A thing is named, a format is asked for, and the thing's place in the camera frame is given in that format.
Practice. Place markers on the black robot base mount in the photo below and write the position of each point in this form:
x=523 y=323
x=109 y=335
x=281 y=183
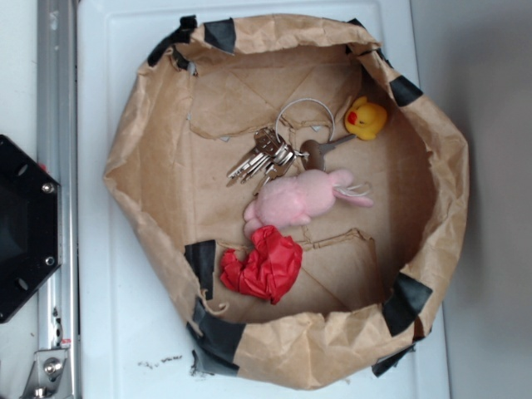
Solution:
x=29 y=227

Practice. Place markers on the brown paper bag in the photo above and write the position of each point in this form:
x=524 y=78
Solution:
x=371 y=280

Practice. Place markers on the yellow rubber duck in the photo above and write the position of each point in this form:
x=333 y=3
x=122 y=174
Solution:
x=365 y=119

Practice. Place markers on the aluminium frame rail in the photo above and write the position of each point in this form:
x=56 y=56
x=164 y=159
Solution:
x=56 y=370

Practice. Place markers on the silver key bunch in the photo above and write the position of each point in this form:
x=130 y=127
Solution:
x=274 y=156

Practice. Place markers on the pink plush rabbit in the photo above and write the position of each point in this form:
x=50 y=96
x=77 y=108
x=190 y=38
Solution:
x=294 y=201

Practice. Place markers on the white tray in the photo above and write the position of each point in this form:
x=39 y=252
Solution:
x=133 y=342

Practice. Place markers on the red crumpled cloth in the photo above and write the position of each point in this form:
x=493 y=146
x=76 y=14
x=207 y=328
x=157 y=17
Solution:
x=269 y=271

